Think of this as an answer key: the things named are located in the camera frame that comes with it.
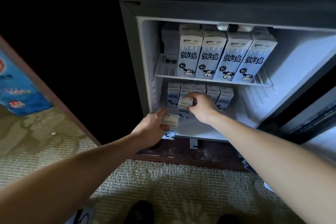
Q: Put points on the person's right hand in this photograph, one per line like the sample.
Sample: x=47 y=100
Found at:
x=206 y=109

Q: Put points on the person's left hand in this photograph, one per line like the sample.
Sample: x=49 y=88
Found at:
x=149 y=129

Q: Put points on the person's right thumb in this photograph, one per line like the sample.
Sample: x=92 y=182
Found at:
x=192 y=109

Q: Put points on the person's left thumb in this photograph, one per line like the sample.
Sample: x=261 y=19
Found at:
x=160 y=112

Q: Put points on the small white milk carton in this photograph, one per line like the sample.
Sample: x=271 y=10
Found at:
x=171 y=119
x=185 y=101

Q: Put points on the person's right forearm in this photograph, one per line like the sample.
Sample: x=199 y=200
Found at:
x=275 y=163

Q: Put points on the person's left forearm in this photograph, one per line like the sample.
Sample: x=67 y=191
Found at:
x=68 y=179

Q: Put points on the row of small milk cartons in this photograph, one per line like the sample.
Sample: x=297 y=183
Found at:
x=225 y=97

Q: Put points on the dark wooden cabinet base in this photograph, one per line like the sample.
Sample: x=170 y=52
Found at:
x=183 y=154

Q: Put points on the large white milk carton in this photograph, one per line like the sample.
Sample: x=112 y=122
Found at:
x=187 y=55
x=208 y=58
x=253 y=61
x=231 y=59

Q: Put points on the grey fridge freezer box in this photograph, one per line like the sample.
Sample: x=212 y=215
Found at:
x=169 y=38

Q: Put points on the white fridge thermostat housing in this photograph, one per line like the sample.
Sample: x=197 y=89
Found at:
x=235 y=27

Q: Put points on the person's black left shoe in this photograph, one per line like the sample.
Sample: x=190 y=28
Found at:
x=139 y=213

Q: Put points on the person's black shoe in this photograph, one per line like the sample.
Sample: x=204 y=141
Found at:
x=139 y=213
x=228 y=220

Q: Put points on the brown wooden cabinet panel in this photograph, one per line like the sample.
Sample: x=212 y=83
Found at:
x=55 y=95

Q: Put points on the white paper scrap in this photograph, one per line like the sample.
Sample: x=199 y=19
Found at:
x=268 y=186

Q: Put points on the person's black right shoe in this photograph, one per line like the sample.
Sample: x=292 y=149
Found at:
x=228 y=220

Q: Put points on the grey mini fridge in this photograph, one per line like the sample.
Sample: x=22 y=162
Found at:
x=296 y=55

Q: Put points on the mini fridge door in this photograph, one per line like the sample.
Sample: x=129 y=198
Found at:
x=312 y=124

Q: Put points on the white paper sheet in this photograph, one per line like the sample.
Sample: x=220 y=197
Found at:
x=88 y=216

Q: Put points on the blue plastic tissue pack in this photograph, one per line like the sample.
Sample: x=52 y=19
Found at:
x=18 y=90

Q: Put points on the metal fridge foot bracket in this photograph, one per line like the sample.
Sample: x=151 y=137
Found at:
x=193 y=143

